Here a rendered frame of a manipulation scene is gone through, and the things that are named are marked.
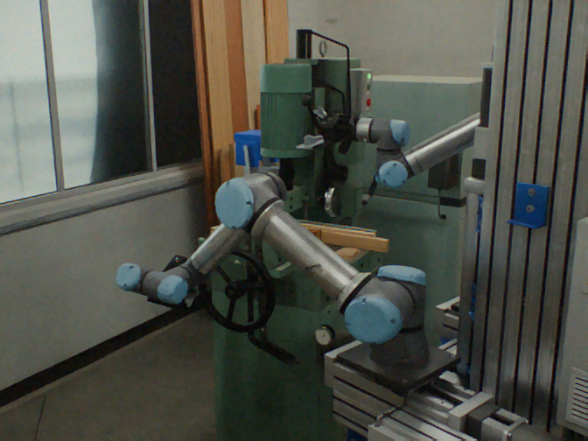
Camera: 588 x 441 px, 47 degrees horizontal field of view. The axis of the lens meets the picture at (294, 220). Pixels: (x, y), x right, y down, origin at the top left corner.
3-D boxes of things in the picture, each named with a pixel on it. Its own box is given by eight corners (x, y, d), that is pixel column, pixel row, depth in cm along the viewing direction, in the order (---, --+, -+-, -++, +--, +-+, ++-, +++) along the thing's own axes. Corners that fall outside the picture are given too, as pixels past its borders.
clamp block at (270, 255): (236, 262, 225) (236, 236, 222) (257, 252, 236) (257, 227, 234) (276, 269, 218) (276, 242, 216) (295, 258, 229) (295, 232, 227)
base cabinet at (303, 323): (214, 462, 263) (208, 290, 245) (286, 395, 312) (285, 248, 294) (318, 498, 243) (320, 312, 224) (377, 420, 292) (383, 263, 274)
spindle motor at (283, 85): (251, 157, 233) (249, 64, 225) (276, 150, 248) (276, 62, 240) (296, 161, 225) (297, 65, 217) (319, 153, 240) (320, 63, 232)
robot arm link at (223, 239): (283, 156, 180) (185, 261, 205) (261, 162, 170) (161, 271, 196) (311, 189, 178) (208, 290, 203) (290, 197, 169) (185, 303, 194)
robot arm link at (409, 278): (431, 315, 170) (434, 263, 167) (413, 334, 159) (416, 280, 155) (386, 305, 176) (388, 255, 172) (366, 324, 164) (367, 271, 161)
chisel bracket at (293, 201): (270, 215, 239) (270, 192, 237) (289, 206, 251) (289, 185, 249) (289, 218, 236) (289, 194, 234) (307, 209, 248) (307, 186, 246)
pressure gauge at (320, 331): (314, 348, 221) (314, 325, 219) (318, 344, 225) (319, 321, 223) (332, 352, 219) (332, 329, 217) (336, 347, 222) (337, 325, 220)
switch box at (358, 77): (346, 113, 251) (347, 69, 247) (357, 111, 260) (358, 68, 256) (361, 114, 248) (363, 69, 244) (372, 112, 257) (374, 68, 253)
